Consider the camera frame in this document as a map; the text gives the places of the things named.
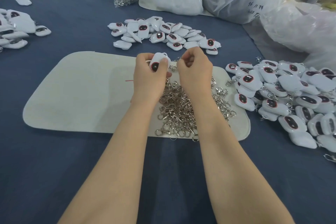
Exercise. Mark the cream felt work mat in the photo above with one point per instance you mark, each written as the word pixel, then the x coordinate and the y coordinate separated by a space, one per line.
pixel 69 91

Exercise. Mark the person's left hand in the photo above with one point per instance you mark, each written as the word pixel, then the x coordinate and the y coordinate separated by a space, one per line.
pixel 148 82

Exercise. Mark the person's right forearm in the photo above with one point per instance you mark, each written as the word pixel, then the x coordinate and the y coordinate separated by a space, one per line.
pixel 246 174

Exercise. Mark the person's left forearm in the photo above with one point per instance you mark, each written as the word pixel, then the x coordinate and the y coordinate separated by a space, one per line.
pixel 111 174

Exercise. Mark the crumpled clear plastic bag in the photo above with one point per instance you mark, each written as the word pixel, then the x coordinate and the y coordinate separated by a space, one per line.
pixel 303 26

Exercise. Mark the white fob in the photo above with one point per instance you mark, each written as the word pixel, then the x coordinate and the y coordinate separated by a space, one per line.
pixel 158 61

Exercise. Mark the person's right hand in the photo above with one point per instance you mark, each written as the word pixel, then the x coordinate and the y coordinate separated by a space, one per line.
pixel 195 77

